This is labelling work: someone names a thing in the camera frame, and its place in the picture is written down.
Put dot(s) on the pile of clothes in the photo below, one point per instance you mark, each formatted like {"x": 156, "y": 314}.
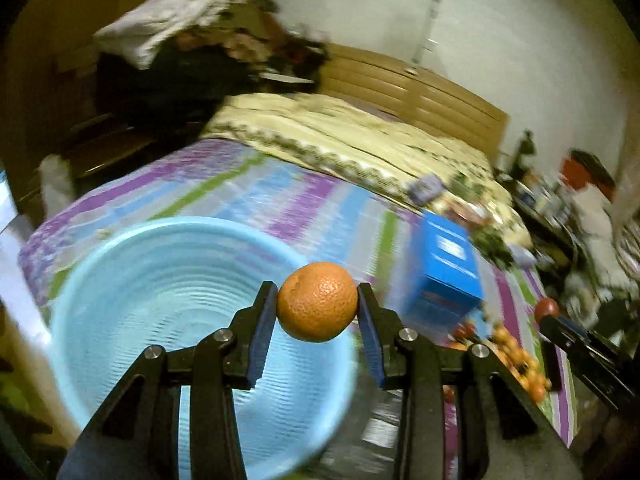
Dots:
{"x": 165, "y": 15}

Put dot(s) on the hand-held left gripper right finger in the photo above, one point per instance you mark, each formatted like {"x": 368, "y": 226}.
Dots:
{"x": 370, "y": 340}

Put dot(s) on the striped floral bedsheet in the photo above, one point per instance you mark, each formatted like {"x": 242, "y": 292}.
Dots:
{"x": 225, "y": 185}

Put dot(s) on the white wall pipe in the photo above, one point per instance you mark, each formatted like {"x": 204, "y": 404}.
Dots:
{"x": 434, "y": 20}

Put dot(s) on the light blue plastic basin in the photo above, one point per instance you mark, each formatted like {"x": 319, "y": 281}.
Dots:
{"x": 165, "y": 310}

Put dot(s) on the purple packet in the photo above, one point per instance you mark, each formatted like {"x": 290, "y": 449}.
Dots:
{"x": 425, "y": 190}

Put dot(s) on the wooden headboard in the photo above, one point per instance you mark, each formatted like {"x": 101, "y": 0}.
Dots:
{"x": 400, "y": 95}

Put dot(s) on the green leafy vegetables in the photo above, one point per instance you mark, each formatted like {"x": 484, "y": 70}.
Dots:
{"x": 492, "y": 247}

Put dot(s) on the pile of household clutter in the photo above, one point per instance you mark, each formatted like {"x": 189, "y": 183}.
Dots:
{"x": 575, "y": 200}

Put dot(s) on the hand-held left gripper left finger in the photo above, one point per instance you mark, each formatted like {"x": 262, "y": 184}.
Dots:
{"x": 262, "y": 340}

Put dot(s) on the white cloth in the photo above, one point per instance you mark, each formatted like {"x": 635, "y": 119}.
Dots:
{"x": 56, "y": 182}

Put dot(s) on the beige quilt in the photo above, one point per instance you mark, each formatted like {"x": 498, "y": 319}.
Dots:
{"x": 325, "y": 130}

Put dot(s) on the pile of small oranges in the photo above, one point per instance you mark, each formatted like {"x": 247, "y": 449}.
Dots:
{"x": 520, "y": 365}

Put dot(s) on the blue printed carton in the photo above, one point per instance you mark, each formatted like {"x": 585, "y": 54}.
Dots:
{"x": 445, "y": 270}

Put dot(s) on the small red tomato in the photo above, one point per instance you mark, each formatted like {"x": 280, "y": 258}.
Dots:
{"x": 465, "y": 331}

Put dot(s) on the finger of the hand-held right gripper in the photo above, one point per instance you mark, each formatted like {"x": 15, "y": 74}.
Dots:
{"x": 562, "y": 332}

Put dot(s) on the dark cloth bundle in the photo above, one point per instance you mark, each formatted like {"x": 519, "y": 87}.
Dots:
{"x": 150, "y": 95}

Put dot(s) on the wooden bedside cabinet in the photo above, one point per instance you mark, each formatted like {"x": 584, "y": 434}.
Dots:
{"x": 110, "y": 150}

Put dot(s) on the wooden wardrobe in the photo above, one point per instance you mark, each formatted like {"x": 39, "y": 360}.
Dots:
{"x": 40, "y": 60}

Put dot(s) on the orange mandarin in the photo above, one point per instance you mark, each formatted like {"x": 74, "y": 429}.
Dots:
{"x": 317, "y": 302}

